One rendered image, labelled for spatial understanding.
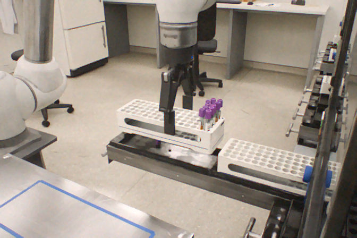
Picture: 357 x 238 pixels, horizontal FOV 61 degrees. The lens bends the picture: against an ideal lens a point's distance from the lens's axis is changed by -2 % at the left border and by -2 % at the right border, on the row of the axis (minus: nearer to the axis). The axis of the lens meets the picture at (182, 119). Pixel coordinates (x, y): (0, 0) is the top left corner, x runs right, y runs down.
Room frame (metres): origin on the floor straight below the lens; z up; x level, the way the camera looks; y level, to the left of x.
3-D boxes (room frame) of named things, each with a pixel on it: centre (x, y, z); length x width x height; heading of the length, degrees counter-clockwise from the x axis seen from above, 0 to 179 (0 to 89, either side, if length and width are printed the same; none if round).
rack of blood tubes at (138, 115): (0.77, 0.04, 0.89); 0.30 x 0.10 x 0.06; 63
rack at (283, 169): (0.63, -0.24, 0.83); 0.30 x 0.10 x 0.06; 63
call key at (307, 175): (0.42, -0.21, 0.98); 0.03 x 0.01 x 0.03; 153
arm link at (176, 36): (0.76, 0.01, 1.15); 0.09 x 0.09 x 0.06
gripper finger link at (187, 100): (0.80, -0.01, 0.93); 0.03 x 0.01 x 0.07; 63
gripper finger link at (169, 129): (0.71, 0.03, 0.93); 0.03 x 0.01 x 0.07; 63
